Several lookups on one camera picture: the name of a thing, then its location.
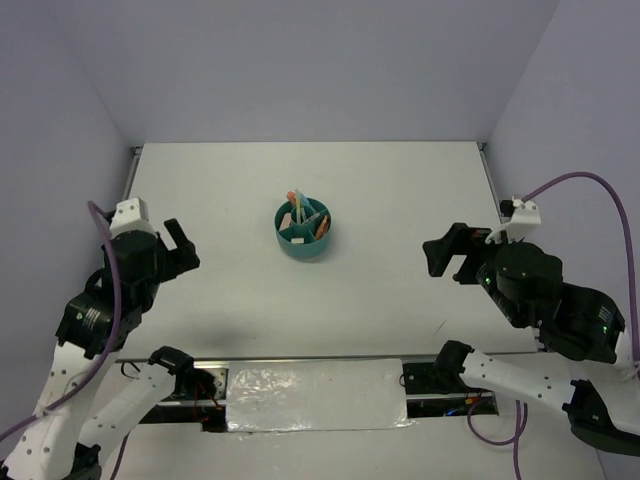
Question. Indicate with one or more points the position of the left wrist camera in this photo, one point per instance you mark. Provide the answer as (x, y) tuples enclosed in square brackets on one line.
[(130, 215)]

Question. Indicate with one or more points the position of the yellow pen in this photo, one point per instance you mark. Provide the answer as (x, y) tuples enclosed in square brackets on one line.
[(298, 210)]

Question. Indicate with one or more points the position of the green white pen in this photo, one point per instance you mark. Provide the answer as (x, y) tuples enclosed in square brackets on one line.
[(302, 215)]

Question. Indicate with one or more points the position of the purple pen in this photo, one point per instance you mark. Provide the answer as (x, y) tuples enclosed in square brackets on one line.
[(313, 217)]

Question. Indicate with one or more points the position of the foil covered base plate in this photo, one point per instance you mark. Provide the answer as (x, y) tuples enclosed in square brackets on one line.
[(348, 395)]

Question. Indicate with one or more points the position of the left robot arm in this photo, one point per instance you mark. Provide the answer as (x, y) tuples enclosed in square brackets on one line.
[(63, 438)]

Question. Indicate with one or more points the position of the teal round organizer container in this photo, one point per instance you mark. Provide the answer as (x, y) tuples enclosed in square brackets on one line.
[(312, 248)]

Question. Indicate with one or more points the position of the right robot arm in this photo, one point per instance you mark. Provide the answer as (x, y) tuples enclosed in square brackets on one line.
[(581, 324)]

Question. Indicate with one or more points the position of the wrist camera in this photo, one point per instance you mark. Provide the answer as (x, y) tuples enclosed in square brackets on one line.
[(520, 219), (130, 215)]

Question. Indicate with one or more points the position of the orange transparent cap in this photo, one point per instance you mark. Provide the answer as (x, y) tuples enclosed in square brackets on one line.
[(322, 228)]

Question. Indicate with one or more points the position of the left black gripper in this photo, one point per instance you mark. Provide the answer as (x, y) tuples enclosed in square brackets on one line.
[(183, 257)]

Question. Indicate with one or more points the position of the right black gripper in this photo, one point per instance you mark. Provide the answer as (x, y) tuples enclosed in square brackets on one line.
[(458, 238)]

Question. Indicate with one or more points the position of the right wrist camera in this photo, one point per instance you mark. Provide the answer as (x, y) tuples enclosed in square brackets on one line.
[(520, 219)]

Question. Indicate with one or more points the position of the pink white stapler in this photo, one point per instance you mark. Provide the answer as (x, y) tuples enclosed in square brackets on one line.
[(285, 222)]

